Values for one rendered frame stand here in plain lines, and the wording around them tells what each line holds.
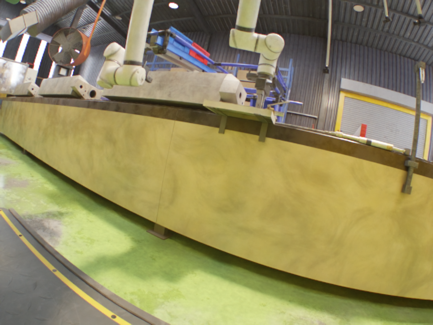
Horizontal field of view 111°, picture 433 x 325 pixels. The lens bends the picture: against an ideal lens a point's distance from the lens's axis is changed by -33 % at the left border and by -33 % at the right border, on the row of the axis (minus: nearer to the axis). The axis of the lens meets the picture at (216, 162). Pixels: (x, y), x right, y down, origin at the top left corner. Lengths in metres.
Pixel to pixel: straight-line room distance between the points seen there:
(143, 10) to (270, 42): 0.56
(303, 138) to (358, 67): 12.01
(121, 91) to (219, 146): 0.85
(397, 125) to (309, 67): 5.56
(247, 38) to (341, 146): 0.63
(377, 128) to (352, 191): 11.14
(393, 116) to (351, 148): 11.59
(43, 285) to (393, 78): 13.50
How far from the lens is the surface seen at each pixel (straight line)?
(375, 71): 13.18
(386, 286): 1.29
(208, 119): 1.16
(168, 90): 1.35
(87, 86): 2.23
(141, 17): 1.04
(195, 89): 1.26
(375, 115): 12.24
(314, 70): 12.48
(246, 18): 0.99
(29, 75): 6.92
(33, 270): 0.49
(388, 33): 13.04
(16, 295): 0.44
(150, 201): 1.36
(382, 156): 1.10
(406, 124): 12.85
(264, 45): 1.01
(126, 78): 1.01
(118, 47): 1.13
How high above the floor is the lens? 0.61
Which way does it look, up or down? 4 degrees down
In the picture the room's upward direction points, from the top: 12 degrees clockwise
